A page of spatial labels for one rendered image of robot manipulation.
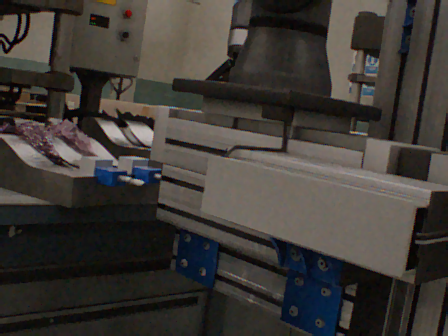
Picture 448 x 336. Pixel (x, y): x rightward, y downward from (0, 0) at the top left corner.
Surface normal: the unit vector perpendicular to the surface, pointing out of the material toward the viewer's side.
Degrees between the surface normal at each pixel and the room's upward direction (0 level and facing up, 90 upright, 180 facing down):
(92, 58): 90
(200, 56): 90
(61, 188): 90
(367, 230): 90
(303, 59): 73
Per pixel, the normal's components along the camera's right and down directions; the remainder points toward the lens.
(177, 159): -0.71, -0.03
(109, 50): 0.67, 0.18
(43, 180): -0.50, 0.02
